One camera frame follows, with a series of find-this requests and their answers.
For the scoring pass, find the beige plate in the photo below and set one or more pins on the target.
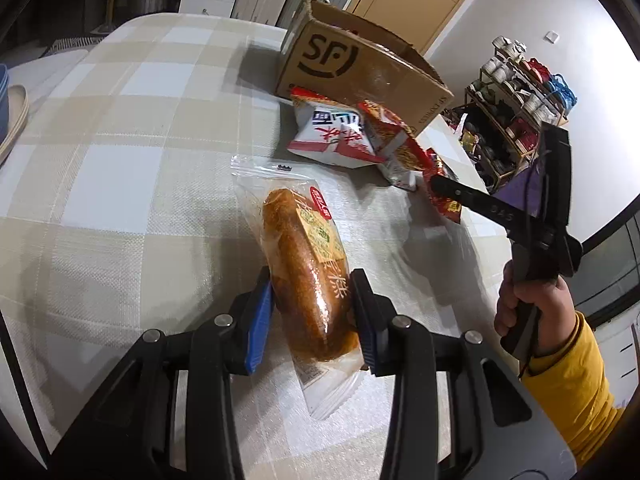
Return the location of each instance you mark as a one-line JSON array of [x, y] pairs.
[[12, 120]]

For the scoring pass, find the person's right forearm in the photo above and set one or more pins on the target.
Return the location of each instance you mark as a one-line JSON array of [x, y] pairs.
[[570, 385]]

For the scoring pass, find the bread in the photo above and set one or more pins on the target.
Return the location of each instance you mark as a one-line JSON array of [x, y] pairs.
[[300, 270]]

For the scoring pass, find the person's right hand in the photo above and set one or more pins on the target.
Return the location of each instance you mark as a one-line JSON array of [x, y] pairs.
[[552, 305]]

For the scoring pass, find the white and red snack packet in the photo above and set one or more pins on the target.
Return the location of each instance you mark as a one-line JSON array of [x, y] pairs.
[[330, 135]]

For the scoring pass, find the small red snack packet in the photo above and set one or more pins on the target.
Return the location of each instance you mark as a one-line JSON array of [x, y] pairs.
[[445, 202]]

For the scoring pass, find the black and white patterned rug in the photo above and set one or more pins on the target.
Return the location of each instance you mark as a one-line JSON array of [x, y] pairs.
[[70, 44]]

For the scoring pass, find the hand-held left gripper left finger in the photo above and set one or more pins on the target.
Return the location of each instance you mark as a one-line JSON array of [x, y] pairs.
[[257, 330]]

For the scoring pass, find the red fries snack packet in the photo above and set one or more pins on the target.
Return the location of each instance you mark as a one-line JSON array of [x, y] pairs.
[[400, 145]]

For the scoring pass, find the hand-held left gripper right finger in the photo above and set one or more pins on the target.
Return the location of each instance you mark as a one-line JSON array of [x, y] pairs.
[[367, 330]]

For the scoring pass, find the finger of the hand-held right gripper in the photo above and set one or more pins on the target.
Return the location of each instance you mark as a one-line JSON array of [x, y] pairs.
[[475, 200]]

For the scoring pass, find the cardboard box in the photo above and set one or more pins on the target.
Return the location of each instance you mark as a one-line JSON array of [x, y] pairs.
[[350, 70]]

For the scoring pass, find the white wall switch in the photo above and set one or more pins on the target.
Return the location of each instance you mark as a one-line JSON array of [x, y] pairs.
[[552, 36]]

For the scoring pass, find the shoe rack with shoes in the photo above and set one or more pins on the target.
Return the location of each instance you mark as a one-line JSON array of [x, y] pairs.
[[515, 110]]

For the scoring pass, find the purple cloth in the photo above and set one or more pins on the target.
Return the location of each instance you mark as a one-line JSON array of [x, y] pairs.
[[525, 190]]

